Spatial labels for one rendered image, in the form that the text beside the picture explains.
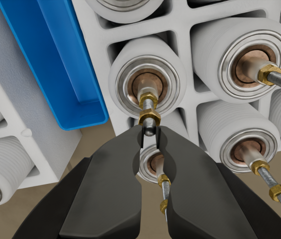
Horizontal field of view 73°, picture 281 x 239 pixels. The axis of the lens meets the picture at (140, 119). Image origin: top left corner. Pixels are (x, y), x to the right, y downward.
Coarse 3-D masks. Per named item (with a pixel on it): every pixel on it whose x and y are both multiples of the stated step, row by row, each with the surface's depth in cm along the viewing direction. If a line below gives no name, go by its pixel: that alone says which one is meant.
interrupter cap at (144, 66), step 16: (128, 64) 21; (144, 64) 21; (160, 64) 21; (128, 80) 22; (160, 80) 22; (176, 80) 22; (128, 96) 23; (160, 96) 23; (176, 96) 23; (160, 112) 24
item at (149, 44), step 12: (144, 36) 29; (156, 36) 32; (132, 48) 21; (144, 48) 21; (156, 48) 21; (168, 48) 22; (120, 60) 21; (168, 60) 21; (180, 60) 22; (180, 72) 22; (108, 84) 23; (180, 84) 22; (180, 96) 23; (120, 108) 24
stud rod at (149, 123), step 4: (148, 100) 18; (144, 104) 18; (148, 104) 17; (152, 104) 17; (144, 108) 17; (148, 108) 16; (152, 108) 17; (144, 120) 15; (148, 120) 14; (152, 120) 15; (144, 124) 14; (148, 124) 14; (152, 124) 14; (148, 128) 14; (152, 128) 14; (144, 132) 14; (148, 132) 14; (152, 132) 14; (148, 136) 14
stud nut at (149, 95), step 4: (148, 92) 18; (140, 96) 18; (144, 96) 18; (148, 96) 18; (152, 96) 18; (140, 100) 18; (144, 100) 18; (152, 100) 18; (156, 100) 18; (140, 104) 18; (156, 104) 18
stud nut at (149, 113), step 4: (140, 112) 15; (144, 112) 15; (148, 112) 15; (152, 112) 15; (156, 112) 15; (140, 116) 15; (144, 116) 15; (148, 116) 15; (152, 116) 15; (156, 116) 15; (160, 116) 15; (140, 120) 15; (156, 120) 15; (160, 120) 15; (140, 124) 15; (156, 124) 15
